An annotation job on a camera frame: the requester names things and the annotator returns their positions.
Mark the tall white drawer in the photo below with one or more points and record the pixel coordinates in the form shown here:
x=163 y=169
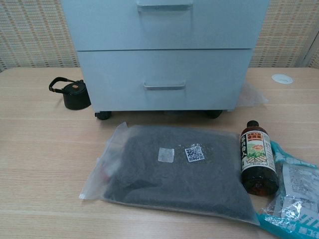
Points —
x=119 y=79

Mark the white three-drawer cabinet body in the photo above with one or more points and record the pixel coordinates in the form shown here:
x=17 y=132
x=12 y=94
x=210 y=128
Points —
x=149 y=110

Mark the black caster wheel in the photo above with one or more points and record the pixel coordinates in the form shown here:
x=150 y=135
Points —
x=102 y=115
x=213 y=114

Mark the frosted bag with dark cloth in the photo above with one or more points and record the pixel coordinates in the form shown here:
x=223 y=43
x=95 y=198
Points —
x=149 y=179

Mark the clear plastic sheet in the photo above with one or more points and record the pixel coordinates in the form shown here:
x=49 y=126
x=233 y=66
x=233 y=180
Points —
x=256 y=97

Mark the brown bottle with printed label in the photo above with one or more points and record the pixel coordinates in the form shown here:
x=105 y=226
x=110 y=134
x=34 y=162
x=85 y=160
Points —
x=259 y=174

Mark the teal and white plastic package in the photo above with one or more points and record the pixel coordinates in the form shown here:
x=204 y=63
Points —
x=294 y=179

